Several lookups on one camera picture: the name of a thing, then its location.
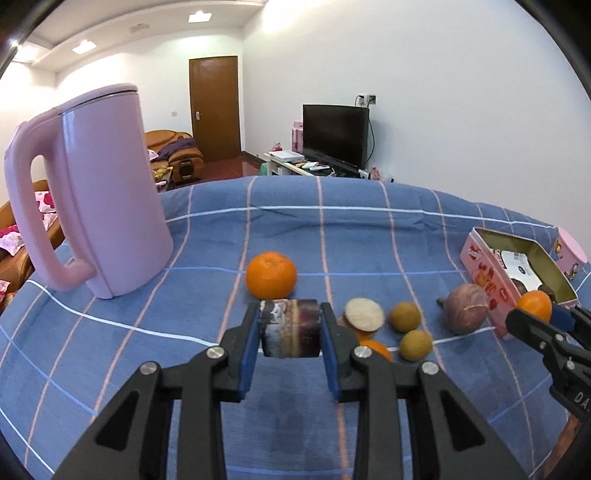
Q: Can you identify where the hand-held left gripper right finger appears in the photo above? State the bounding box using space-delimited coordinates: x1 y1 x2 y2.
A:
318 302 532 480

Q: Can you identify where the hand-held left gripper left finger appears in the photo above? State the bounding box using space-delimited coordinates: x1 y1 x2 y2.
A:
44 302 262 480

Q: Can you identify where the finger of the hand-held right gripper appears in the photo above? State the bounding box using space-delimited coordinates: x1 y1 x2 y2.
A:
551 304 591 347
505 308 591 370

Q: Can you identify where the small orange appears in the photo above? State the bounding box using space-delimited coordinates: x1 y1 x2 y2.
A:
358 339 393 363
516 291 553 323

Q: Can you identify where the purple sweet potato chunk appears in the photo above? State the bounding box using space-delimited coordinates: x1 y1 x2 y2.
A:
259 298 322 358

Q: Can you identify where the cut sweet potato half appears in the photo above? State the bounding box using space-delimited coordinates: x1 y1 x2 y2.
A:
342 298 385 334

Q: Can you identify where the pink tin box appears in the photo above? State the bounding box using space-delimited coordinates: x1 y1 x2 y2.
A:
459 227 579 340

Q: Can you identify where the green kiwi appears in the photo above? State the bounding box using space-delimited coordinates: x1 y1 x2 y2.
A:
390 301 422 333
399 330 433 361

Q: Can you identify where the pink tin lid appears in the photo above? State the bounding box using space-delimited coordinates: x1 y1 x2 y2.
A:
551 227 591 281

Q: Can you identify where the printed paper lining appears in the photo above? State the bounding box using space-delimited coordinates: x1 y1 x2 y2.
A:
501 251 543 289

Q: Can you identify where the large orange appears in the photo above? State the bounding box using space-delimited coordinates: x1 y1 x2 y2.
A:
246 251 297 299

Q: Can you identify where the blue plaid blanket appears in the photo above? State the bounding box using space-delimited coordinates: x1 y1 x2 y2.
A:
0 175 591 480

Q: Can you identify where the white television stand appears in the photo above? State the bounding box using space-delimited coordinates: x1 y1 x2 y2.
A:
263 152 370 178

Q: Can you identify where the cluttered coffee table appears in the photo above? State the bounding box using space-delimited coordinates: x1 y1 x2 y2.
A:
152 166 174 192

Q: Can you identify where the brown leather armchair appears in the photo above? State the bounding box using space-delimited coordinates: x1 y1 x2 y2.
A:
144 130 205 190

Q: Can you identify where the pink electric kettle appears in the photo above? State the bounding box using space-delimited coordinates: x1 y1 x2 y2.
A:
4 83 174 300

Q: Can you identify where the black television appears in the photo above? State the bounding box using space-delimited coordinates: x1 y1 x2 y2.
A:
302 104 370 169

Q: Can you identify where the purple cloth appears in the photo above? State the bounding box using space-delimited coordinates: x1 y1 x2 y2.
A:
157 138 197 160

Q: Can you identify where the brown wooden door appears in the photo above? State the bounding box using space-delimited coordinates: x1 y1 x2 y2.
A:
188 55 242 163

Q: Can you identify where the pink floral cushion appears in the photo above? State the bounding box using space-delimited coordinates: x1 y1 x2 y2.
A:
34 190 58 229
0 225 26 254

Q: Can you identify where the black television cable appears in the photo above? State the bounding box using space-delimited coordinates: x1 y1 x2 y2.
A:
367 106 376 171

